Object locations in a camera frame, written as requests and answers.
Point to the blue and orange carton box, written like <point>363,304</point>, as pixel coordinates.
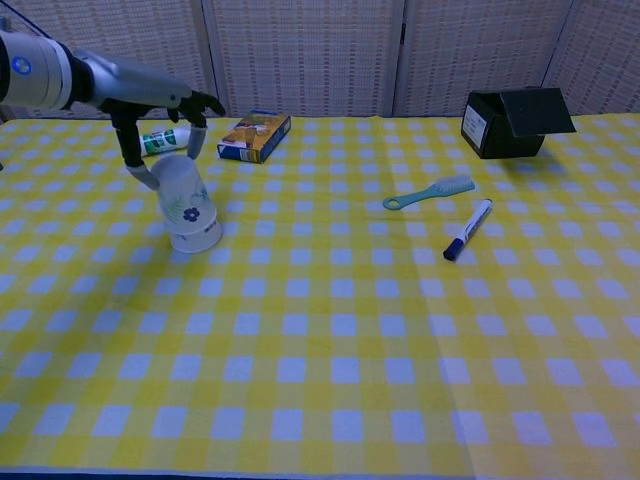
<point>255,136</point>

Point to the left silver and black robot hand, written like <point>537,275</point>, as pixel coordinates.
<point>130,87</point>

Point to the blue whiteboard marker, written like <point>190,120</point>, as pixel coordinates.
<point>470,227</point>

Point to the white bottle with green label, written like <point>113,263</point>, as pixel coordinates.
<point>162,141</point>

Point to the woven folding screen panel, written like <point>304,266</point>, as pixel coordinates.
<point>485,45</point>
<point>605,55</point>
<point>305,55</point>
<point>150,35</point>

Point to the yellow and white checkered tablecloth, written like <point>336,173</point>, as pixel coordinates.
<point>320,325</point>

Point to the left white and silver robot arm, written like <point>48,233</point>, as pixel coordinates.
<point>35,72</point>

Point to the black box with open lid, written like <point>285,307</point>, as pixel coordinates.
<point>505,135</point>

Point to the teal brush with white bristles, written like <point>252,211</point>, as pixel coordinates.
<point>430,192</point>

